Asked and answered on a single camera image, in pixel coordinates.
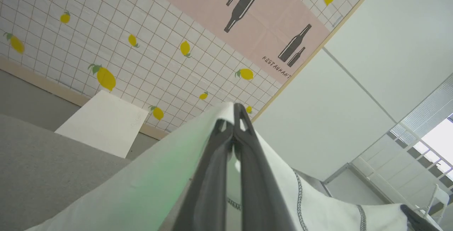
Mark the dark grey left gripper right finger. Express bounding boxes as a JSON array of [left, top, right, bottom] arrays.
[[233, 103, 296, 231]]

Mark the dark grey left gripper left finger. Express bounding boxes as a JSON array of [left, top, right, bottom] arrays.
[[173, 119, 235, 231]]

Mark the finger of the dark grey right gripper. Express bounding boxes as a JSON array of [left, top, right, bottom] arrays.
[[400, 204, 443, 231]]

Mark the white garment with braided trim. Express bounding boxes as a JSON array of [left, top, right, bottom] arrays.
[[24, 102, 443, 231]]

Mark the white metal railing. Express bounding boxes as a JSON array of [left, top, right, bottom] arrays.
[[349, 120, 453, 224]]

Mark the white rectangular block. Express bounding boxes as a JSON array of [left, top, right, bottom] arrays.
[[55, 90, 149, 159]]

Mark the lemon print grid panel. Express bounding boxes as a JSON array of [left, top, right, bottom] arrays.
[[0, 0, 387, 142]]

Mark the grey fabric sofa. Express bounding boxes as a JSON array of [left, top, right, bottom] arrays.
[[0, 113, 193, 231]]

